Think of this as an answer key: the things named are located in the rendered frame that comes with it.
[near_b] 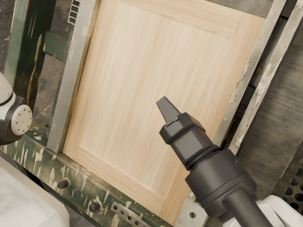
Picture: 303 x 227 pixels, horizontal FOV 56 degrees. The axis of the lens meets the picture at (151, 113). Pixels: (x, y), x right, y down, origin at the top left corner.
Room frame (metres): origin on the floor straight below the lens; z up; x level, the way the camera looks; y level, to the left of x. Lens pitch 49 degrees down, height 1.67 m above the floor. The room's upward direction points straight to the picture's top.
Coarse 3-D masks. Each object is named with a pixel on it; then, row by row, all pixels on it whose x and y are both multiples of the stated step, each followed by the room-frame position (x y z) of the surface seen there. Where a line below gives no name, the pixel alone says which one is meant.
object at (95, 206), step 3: (90, 204) 0.35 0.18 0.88; (93, 204) 0.35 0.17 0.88; (96, 204) 0.35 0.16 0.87; (99, 204) 0.35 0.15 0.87; (90, 207) 0.34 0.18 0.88; (93, 207) 0.34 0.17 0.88; (96, 207) 0.34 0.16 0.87; (99, 207) 0.35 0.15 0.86; (90, 210) 0.33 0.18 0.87; (93, 210) 0.33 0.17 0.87; (96, 210) 0.34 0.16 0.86
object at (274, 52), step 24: (288, 0) 0.51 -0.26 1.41; (264, 24) 0.49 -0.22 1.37; (288, 24) 0.48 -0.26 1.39; (264, 48) 0.47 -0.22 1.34; (288, 48) 0.47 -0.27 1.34; (264, 72) 0.43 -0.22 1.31; (240, 96) 0.42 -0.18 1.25; (264, 96) 0.41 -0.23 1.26; (240, 120) 0.41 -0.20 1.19; (216, 144) 0.36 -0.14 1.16; (240, 144) 0.35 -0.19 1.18; (192, 216) 0.27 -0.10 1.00
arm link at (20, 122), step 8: (24, 104) 0.48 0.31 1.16; (16, 112) 0.45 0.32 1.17; (24, 112) 0.46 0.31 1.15; (0, 120) 0.42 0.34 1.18; (8, 120) 0.42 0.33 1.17; (16, 120) 0.43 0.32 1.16; (24, 120) 0.45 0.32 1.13; (0, 128) 0.40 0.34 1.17; (8, 128) 0.41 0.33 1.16; (16, 128) 0.42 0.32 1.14; (24, 128) 0.44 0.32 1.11; (0, 136) 0.39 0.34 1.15; (8, 136) 0.40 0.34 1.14; (16, 136) 0.42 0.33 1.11; (0, 144) 0.38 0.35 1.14
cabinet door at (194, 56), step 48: (144, 0) 0.69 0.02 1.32; (192, 0) 0.64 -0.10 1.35; (96, 48) 0.67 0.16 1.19; (144, 48) 0.62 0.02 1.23; (192, 48) 0.57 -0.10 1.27; (240, 48) 0.52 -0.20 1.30; (96, 96) 0.59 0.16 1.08; (144, 96) 0.54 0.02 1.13; (192, 96) 0.49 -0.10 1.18; (96, 144) 0.50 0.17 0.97; (144, 144) 0.45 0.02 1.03; (144, 192) 0.36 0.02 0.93
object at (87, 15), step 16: (96, 0) 0.74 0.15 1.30; (80, 16) 0.73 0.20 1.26; (96, 16) 0.73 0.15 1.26; (80, 32) 0.70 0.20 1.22; (80, 48) 0.67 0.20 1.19; (80, 64) 0.65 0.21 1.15; (64, 80) 0.64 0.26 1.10; (80, 80) 0.64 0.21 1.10; (64, 96) 0.61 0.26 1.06; (64, 112) 0.58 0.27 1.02; (64, 128) 0.55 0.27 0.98; (48, 144) 0.54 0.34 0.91
